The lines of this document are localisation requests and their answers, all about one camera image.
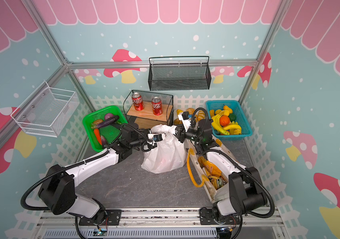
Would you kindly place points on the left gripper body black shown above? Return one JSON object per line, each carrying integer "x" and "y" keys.
{"x": 141, "y": 139}

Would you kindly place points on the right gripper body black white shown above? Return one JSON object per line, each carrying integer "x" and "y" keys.
{"x": 182, "y": 133}

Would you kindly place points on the white plastic grocery bag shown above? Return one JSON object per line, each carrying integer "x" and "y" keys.
{"x": 169, "y": 154}

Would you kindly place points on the purple onion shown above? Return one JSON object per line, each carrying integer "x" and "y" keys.
{"x": 108, "y": 115}

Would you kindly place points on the orange carrot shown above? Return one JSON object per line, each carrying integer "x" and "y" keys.
{"x": 98, "y": 136}

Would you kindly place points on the yellow snack bag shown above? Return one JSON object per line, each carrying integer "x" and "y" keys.
{"x": 212, "y": 172}

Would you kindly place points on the canvas tote bag yellow handles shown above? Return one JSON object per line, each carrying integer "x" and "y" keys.
{"x": 225, "y": 161}

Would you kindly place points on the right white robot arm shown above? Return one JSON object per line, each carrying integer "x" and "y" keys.
{"x": 246, "y": 193}

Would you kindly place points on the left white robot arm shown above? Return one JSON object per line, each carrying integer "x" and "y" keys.
{"x": 58, "y": 192}

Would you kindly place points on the large striped croissant left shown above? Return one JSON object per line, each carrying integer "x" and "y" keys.
{"x": 177, "y": 122}

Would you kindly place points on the green plastic basket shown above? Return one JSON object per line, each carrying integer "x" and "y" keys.
{"x": 110, "y": 132}

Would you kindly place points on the yellow striped bread roll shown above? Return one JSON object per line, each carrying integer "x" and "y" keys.
{"x": 179, "y": 113}

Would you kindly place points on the pale round bread roll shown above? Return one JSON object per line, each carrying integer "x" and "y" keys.
{"x": 190, "y": 111}

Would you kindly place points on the dark purple eggplant small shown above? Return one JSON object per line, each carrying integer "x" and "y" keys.
{"x": 104, "y": 142}

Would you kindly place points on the small striped croissant right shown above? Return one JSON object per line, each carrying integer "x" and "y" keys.
{"x": 201, "y": 115}

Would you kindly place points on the red cola can left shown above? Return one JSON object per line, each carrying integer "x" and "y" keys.
{"x": 137, "y": 101}

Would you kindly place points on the red cola can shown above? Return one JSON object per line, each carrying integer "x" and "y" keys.
{"x": 157, "y": 106}
{"x": 137, "y": 101}

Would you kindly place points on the yellow banana bunch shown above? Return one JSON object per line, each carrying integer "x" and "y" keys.
{"x": 232, "y": 129}

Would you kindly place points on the red cola can right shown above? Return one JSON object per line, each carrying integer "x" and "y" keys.
{"x": 157, "y": 106}

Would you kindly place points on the orange fruit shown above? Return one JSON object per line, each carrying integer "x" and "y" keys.
{"x": 224, "y": 120}

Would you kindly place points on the teal plastic basket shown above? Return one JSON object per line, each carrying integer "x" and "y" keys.
{"x": 233, "y": 110}

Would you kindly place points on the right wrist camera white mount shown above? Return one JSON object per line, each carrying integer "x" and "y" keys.
{"x": 185, "y": 118}

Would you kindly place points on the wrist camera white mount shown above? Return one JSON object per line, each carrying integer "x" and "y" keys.
{"x": 154, "y": 138}
{"x": 185, "y": 118}

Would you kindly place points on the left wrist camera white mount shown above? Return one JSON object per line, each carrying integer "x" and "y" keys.
{"x": 154, "y": 138}

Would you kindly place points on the black wire two-tier shelf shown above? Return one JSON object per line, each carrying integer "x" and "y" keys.
{"x": 146, "y": 117}

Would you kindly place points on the black mesh wall basket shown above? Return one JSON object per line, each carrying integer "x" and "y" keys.
{"x": 179, "y": 73}

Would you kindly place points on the white wire wall basket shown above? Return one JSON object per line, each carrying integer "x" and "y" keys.
{"x": 46, "y": 111}

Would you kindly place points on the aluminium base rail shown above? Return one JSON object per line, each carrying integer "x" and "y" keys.
{"x": 160, "y": 223}

